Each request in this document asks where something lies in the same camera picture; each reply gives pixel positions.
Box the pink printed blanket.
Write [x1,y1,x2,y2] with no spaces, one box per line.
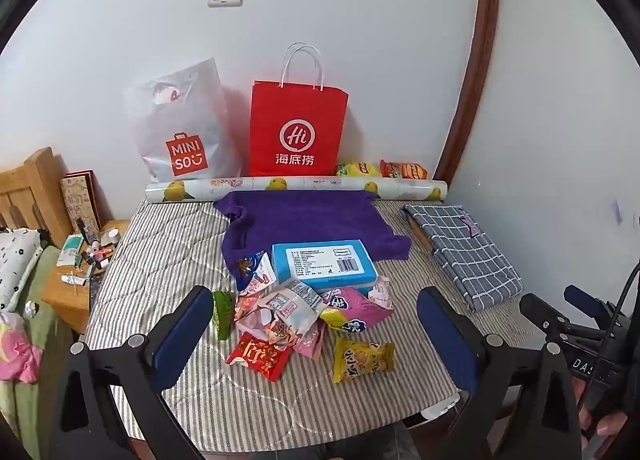
[0,313,43,383]

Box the white red cartoon snack packet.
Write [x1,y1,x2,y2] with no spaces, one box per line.
[248,251,277,297]

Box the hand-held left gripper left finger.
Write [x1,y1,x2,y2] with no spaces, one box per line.
[47,285,215,460]

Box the yellow snack packet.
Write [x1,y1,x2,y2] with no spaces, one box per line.
[332,337,396,385]

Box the plain pink snack packet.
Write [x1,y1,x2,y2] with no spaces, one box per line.
[235,290,326,361]

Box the cluster of small cosmetic bottles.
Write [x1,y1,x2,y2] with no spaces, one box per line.
[82,227,121,271]

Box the pink checked snack packet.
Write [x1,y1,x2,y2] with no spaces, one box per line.
[367,276,396,311]

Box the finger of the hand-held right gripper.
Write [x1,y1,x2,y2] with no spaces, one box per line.
[520,293,566,341]
[564,284,616,323]

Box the striped quilt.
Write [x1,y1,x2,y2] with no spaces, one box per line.
[85,195,551,451]

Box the purple towel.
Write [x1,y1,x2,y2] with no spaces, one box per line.
[214,190,412,291]

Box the patterned box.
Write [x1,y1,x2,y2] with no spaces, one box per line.
[60,170,103,233]

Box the green bed sheet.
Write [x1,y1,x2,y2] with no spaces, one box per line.
[0,245,91,460]

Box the wooden nightstand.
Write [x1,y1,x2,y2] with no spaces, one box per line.
[42,219,131,336]

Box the orange chip bag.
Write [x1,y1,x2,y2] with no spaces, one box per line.
[379,159,430,180]

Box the green snack packet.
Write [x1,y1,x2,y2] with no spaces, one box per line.
[212,290,237,341]

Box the black cable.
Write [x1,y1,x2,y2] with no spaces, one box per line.
[597,260,640,391]

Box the yellow chip bag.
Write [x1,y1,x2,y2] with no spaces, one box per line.
[335,160,382,178]

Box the person's right hand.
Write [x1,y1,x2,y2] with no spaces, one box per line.
[575,382,632,451]

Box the pink yellow snack bag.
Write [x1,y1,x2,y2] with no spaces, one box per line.
[317,287,396,333]

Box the dark blue snack packet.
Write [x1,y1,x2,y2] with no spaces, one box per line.
[235,250,253,291]

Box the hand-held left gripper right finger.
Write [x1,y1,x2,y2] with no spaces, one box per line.
[417,287,583,460]

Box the teal white box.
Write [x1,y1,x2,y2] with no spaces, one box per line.
[56,234,83,267]

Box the grey checked folded cloth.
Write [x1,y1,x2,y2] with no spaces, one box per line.
[402,203,523,312]

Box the blue tissue pack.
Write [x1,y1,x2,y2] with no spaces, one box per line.
[271,239,379,290]

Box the red paper bag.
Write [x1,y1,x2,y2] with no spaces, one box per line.
[248,43,349,177]

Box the white dotted pillow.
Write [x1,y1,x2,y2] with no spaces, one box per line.
[0,227,46,313]

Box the white plastic shopping bag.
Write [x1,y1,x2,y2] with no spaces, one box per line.
[122,58,243,181]

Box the wooden headboard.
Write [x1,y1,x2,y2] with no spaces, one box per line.
[0,147,73,246]

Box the grey white snack packet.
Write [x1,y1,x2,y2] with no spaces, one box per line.
[257,277,328,336]

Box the brown wooden door frame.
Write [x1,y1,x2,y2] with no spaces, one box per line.
[432,0,502,186]

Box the lemon print paper roll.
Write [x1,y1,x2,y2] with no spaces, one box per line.
[145,175,449,204]

